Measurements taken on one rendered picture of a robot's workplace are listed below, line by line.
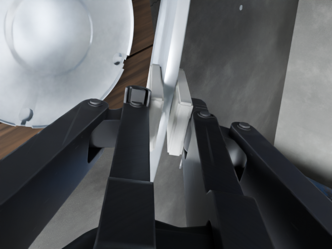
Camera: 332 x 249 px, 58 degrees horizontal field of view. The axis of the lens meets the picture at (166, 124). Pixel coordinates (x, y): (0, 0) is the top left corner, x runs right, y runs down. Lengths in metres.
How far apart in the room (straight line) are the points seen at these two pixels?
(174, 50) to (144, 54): 0.43
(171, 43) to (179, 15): 0.02
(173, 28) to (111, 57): 0.37
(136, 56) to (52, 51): 0.18
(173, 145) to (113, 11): 0.39
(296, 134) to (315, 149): 0.17
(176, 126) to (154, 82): 0.03
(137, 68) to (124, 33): 0.09
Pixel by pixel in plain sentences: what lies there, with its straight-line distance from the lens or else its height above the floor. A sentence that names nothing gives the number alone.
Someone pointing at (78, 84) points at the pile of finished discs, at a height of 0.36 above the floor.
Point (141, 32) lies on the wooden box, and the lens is 0.59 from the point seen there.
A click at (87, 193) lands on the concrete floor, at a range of 1.19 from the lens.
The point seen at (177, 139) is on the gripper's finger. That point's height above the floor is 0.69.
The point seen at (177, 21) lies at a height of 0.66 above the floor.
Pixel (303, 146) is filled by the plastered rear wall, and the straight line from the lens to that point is 2.56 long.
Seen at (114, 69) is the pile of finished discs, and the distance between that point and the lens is 0.55.
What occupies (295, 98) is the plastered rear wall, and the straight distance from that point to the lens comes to 2.36.
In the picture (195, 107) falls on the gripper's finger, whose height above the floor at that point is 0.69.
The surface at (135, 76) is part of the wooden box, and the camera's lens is 0.60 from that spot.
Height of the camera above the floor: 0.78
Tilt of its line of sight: 36 degrees down
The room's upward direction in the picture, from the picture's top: 118 degrees clockwise
